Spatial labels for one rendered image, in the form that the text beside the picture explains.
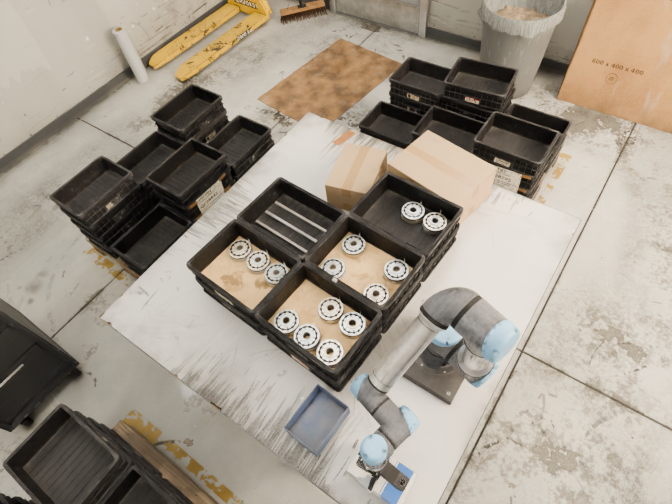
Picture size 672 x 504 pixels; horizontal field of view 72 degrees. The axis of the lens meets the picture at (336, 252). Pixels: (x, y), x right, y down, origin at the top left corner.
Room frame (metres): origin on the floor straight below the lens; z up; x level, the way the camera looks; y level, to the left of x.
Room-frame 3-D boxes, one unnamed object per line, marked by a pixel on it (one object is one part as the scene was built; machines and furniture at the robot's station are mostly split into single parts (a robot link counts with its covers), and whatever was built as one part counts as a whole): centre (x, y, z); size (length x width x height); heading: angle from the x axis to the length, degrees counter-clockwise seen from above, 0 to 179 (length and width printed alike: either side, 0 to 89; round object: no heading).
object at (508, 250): (1.14, -0.02, 0.35); 1.60 x 1.60 x 0.70; 48
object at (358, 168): (1.60, -0.16, 0.78); 0.30 x 0.22 x 0.16; 152
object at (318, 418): (0.48, 0.17, 0.74); 0.20 x 0.15 x 0.07; 135
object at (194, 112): (2.66, 0.83, 0.37); 0.40 x 0.30 x 0.45; 138
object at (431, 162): (1.48, -0.55, 0.80); 0.40 x 0.30 x 0.20; 37
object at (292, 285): (0.81, 0.11, 0.87); 0.40 x 0.30 x 0.11; 44
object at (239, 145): (2.39, 0.53, 0.31); 0.40 x 0.30 x 0.34; 138
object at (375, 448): (0.28, -0.02, 1.07); 0.09 x 0.08 x 0.11; 123
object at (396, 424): (0.34, -0.09, 1.07); 0.11 x 0.11 x 0.08; 33
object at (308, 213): (1.31, 0.17, 0.87); 0.40 x 0.30 x 0.11; 44
